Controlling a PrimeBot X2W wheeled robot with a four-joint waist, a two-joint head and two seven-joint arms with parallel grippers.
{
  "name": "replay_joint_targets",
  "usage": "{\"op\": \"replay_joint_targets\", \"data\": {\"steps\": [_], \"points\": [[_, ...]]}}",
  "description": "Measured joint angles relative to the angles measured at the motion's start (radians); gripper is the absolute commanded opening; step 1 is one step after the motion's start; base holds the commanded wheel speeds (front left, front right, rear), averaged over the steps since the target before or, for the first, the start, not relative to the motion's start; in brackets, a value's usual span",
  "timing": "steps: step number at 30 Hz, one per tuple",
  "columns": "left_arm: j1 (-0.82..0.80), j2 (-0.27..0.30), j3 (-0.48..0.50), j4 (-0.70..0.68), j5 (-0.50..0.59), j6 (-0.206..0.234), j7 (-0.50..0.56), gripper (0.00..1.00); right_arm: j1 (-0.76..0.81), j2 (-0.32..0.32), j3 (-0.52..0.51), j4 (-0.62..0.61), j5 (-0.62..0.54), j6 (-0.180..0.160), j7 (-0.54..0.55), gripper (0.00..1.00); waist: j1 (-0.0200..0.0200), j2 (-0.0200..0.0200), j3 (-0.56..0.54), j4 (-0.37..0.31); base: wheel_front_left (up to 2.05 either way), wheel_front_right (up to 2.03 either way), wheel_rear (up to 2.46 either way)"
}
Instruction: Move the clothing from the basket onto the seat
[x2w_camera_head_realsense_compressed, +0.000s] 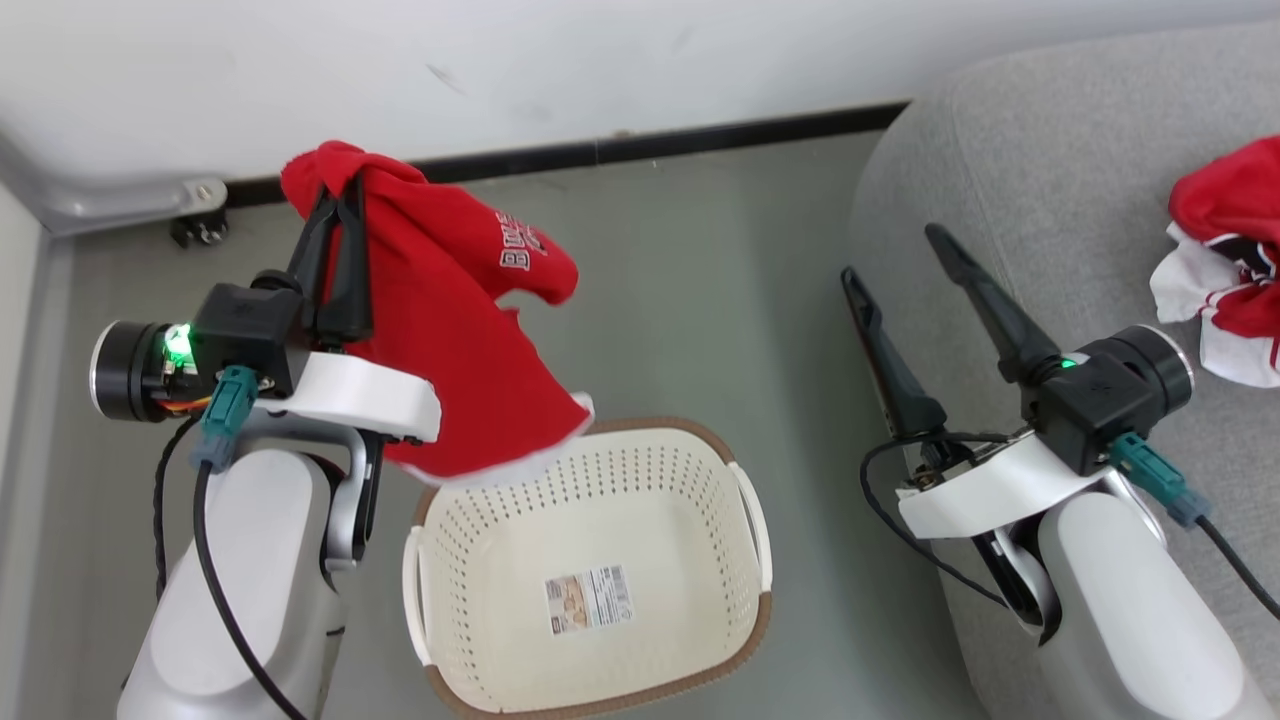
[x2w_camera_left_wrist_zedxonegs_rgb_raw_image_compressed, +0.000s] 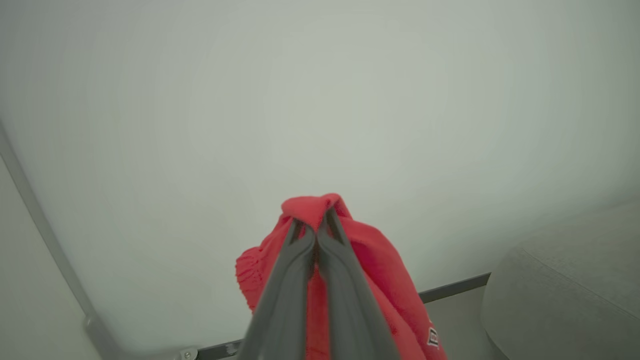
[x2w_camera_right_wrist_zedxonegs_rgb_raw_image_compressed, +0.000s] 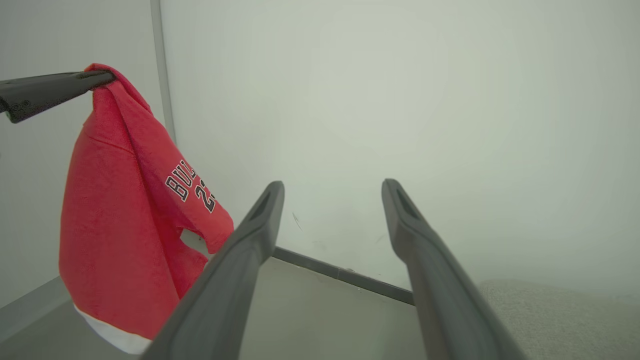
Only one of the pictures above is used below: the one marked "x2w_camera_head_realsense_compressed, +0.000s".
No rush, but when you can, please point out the black baseboard strip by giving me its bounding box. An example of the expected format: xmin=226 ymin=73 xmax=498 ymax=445
xmin=225 ymin=99 xmax=911 ymax=211

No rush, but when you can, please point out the thin black cable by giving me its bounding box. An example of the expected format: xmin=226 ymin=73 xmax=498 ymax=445
xmin=150 ymin=415 xmax=204 ymax=603
xmin=858 ymin=430 xmax=1011 ymax=611

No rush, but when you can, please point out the paper label sticker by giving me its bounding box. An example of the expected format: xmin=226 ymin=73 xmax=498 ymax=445
xmin=544 ymin=564 xmax=636 ymax=639

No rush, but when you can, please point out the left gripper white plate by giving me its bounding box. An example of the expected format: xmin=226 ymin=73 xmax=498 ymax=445
xmin=88 ymin=176 xmax=443 ymax=446

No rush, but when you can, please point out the thick black cable teal plug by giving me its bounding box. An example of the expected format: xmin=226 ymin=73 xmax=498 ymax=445
xmin=190 ymin=364 xmax=311 ymax=720
xmin=1108 ymin=430 xmax=1280 ymax=623

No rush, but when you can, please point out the red and white striped garment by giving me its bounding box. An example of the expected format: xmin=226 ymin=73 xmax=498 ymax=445
xmin=1148 ymin=135 xmax=1280 ymax=390

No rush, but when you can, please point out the red shirt with white lettering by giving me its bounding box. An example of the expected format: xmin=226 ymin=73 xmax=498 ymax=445
xmin=280 ymin=140 xmax=597 ymax=489

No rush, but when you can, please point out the cream perforated laundry basket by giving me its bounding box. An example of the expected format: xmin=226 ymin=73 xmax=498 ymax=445
xmin=402 ymin=417 xmax=775 ymax=720

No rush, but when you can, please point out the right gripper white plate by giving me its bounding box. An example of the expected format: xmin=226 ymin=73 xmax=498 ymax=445
xmin=840 ymin=222 xmax=1197 ymax=542

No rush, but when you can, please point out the grey fabric sofa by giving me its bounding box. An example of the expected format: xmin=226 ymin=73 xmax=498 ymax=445
xmin=845 ymin=20 xmax=1280 ymax=720

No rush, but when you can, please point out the small black caster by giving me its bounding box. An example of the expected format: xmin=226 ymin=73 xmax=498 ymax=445
xmin=168 ymin=213 xmax=230 ymax=251

